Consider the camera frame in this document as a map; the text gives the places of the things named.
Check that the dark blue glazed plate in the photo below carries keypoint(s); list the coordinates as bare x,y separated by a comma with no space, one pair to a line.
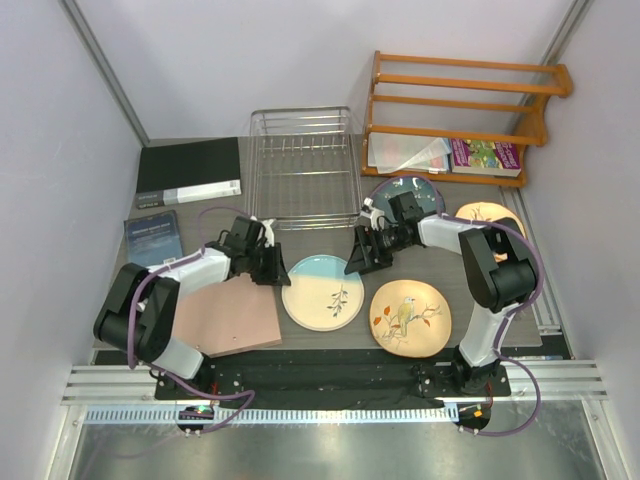
426,196

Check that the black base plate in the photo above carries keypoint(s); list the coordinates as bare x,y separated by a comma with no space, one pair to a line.
295,372

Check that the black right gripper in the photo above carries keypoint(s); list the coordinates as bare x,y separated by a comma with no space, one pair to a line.
360,259

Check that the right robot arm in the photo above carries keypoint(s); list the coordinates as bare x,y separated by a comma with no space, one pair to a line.
503,271

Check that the blue and cream plate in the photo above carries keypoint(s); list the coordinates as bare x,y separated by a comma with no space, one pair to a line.
321,297

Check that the dark blue book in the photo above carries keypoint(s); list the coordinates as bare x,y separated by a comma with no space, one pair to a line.
153,240

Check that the orange wooden shelf rack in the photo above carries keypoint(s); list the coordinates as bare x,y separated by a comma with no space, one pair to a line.
419,97

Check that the small cream bird plate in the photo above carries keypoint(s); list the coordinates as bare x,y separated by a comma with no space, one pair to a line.
489,212

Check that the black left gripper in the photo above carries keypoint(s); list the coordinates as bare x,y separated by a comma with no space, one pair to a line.
276,274

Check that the large cream bird plate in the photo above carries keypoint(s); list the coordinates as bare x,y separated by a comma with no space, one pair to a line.
410,319

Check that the purple colourful book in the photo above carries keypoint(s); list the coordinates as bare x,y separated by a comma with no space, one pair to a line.
488,158

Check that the clear plastic folder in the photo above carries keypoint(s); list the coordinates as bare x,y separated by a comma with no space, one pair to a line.
390,153

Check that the metal wire dish rack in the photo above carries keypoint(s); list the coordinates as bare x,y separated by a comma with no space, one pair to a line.
302,168

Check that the pink board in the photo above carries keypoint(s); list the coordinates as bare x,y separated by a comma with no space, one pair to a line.
228,318

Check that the black binder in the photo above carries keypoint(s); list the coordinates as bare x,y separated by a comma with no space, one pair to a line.
188,172

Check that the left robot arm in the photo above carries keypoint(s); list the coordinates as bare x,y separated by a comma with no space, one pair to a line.
138,313

